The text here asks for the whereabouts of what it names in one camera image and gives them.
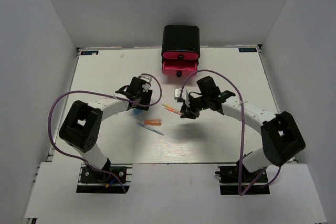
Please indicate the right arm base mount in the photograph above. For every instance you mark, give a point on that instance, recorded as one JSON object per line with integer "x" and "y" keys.
{"x": 228, "y": 180}

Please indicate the pink drawer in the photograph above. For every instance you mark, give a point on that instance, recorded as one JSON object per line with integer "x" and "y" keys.
{"x": 180, "y": 55}
{"x": 179, "y": 68}

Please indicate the orange transparent correction tape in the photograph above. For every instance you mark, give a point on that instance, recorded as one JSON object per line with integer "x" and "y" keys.
{"x": 154, "y": 122}

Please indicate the black drawer cabinet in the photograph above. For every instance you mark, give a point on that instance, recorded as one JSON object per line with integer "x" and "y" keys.
{"x": 181, "y": 38}

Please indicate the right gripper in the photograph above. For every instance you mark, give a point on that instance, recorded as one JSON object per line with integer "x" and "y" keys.
{"x": 185, "y": 109}

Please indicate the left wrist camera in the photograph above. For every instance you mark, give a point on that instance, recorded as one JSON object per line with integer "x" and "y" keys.
{"x": 146, "y": 78}

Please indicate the yellow highlighter pen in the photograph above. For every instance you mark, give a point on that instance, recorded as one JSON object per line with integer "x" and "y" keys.
{"x": 166, "y": 105}

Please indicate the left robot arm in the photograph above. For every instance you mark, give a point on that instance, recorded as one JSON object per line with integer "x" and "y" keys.
{"x": 81, "y": 126}

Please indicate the blue thin pen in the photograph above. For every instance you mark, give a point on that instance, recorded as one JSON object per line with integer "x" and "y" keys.
{"x": 150, "y": 129}

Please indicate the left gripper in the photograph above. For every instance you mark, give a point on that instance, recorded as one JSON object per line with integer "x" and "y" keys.
{"x": 147, "y": 95}

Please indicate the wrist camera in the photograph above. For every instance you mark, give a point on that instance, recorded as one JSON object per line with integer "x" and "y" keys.
{"x": 181, "y": 96}
{"x": 146, "y": 78}

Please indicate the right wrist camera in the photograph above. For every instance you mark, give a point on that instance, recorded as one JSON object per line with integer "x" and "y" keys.
{"x": 181, "y": 96}

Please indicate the pink top drawer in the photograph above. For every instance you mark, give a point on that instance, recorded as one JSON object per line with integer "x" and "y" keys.
{"x": 180, "y": 55}

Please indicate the orange highlighter pen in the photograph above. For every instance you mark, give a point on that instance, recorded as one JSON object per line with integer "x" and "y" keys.
{"x": 173, "y": 110}

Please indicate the right blue table label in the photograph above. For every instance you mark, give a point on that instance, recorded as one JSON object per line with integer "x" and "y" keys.
{"x": 247, "y": 50}

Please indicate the blue table label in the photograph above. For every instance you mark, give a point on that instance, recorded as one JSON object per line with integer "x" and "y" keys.
{"x": 89, "y": 53}
{"x": 247, "y": 50}

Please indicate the blue transparent correction tape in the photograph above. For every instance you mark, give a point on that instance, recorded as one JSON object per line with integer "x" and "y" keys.
{"x": 136, "y": 111}

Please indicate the left blue table label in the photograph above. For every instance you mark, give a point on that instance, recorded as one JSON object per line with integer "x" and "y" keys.
{"x": 89, "y": 53}

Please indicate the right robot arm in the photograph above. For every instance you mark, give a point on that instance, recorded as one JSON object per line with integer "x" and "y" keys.
{"x": 280, "y": 135}

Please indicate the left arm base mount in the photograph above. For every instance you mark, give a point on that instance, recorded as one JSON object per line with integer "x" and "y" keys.
{"x": 93, "y": 182}

